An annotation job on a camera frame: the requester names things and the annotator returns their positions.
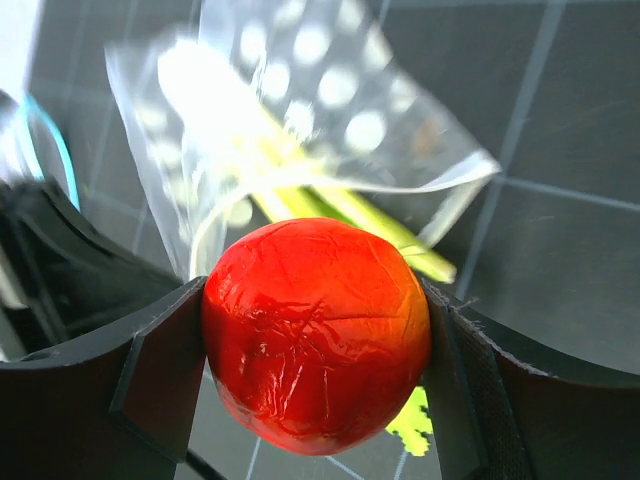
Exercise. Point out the clear bag blue zipper front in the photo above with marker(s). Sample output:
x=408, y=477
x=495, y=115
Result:
x=32, y=146

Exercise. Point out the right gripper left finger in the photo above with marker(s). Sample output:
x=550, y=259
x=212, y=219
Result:
x=116, y=403

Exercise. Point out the green celery stalk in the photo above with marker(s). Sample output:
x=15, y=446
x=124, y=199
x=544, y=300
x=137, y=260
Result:
x=413, y=423

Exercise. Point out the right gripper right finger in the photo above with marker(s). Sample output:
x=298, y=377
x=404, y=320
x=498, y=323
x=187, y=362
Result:
x=505, y=406

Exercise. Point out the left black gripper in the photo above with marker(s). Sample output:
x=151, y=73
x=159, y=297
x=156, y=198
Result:
x=75, y=279

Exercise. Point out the red tomato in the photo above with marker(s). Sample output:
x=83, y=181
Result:
x=316, y=333

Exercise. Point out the clear polka dot zip bag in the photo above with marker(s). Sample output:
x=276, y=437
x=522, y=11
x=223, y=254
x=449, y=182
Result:
x=189, y=99

